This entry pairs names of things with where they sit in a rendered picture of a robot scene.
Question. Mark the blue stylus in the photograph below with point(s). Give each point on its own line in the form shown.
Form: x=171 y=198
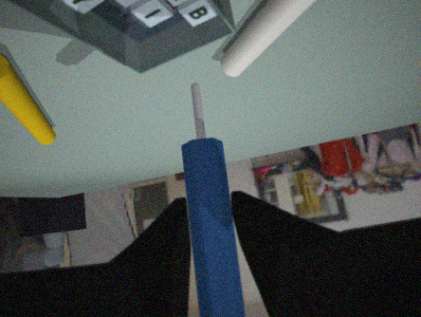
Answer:
x=214 y=250

